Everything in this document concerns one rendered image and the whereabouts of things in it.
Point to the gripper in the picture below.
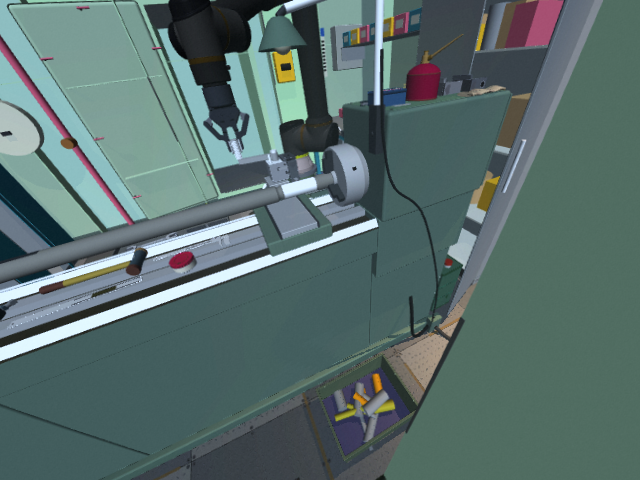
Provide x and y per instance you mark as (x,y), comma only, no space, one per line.
(220,102)

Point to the grey ribbed lever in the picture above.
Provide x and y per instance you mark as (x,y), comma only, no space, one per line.
(236,149)

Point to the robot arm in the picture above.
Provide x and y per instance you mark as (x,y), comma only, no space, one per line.
(312,60)

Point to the grey toolpost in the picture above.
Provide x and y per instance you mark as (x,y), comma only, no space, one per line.
(277,167)

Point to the green work lamp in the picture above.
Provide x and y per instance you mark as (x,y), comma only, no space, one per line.
(281,35)

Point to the green lathe carriage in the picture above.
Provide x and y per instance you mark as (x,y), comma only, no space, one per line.
(295,220)

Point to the grey lathe chuck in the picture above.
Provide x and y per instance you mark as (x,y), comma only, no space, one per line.
(350,172)

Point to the green lathe body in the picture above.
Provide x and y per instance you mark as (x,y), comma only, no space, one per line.
(250,310)

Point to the grey and white workpiece bar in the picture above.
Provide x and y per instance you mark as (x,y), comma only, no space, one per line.
(150,227)

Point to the red round tin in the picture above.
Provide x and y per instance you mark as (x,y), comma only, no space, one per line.
(181,262)

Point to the blue flat box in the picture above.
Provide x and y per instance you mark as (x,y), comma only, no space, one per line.
(392,96)

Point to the red oil can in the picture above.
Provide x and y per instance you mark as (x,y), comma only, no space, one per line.
(422,82)

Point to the rack of coloured bins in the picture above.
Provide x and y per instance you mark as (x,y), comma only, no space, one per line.
(400,22)

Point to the white round disc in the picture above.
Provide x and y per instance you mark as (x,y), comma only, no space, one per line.
(17,127)

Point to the grey and black block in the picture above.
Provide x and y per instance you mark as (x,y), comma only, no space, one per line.
(460,84)

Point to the grey block with hole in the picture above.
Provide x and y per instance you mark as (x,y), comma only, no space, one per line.
(481,83)

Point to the tan rag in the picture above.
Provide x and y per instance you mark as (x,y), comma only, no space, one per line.
(487,91)

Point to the green can with red cap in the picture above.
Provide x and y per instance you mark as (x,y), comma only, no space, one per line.
(449,282)

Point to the grey cylinder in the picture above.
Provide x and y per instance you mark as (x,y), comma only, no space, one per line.
(361,391)
(371,429)
(339,400)
(380,402)

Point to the orange cylinder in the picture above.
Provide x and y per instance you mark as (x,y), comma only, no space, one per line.
(378,383)
(361,398)

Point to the yellow cylinder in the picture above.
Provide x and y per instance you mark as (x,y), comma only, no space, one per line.
(386,407)
(346,415)

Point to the grey storage cabinet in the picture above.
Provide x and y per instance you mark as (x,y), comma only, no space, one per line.
(545,125)

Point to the green crate with purple lining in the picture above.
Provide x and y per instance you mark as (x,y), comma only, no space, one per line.
(335,430)

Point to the yellow wall box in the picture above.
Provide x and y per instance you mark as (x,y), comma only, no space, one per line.
(285,66)

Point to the green wall panel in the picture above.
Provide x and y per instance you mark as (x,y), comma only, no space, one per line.
(100,100)

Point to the grey wall board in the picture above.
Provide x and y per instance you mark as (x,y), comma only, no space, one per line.
(350,55)

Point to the pink wall pipe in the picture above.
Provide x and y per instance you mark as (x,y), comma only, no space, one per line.
(75,145)

